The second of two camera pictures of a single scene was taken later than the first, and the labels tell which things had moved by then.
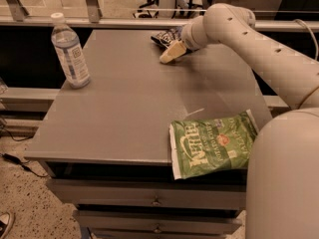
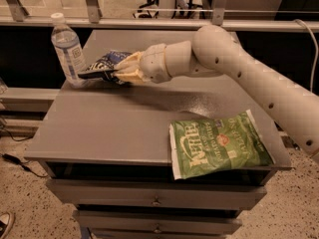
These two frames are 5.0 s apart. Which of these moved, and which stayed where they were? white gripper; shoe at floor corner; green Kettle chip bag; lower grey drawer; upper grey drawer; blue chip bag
Moved: blue chip bag; white gripper
Stayed: green Kettle chip bag; shoe at floor corner; upper grey drawer; lower grey drawer
